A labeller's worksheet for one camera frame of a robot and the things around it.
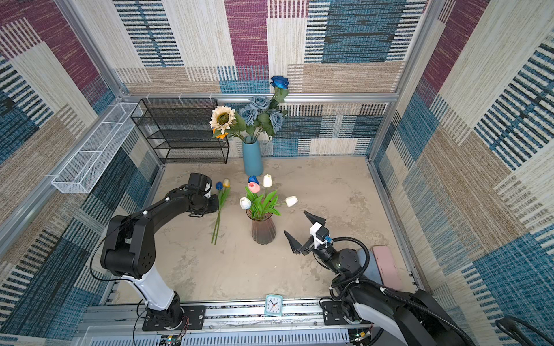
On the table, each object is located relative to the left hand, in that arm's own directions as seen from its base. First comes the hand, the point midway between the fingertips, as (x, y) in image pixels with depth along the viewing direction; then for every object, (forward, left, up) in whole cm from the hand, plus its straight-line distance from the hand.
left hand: (217, 203), depth 95 cm
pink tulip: (-10, -18, +18) cm, 27 cm away
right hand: (-18, -32, +14) cm, 39 cm away
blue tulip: (-5, -18, +22) cm, 28 cm away
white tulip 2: (-11, -31, +18) cm, 37 cm away
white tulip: (-7, -23, +23) cm, 33 cm away
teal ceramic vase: (+21, -15, +6) cm, 26 cm away
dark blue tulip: (+12, +2, -3) cm, 12 cm away
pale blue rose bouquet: (+21, -19, +29) cm, 40 cm away
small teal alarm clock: (-39, -24, -5) cm, 46 cm away
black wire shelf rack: (+36, +22, +12) cm, 44 cm away
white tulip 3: (-15, -16, +22) cm, 31 cm away
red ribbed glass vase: (-12, -20, -3) cm, 24 cm away
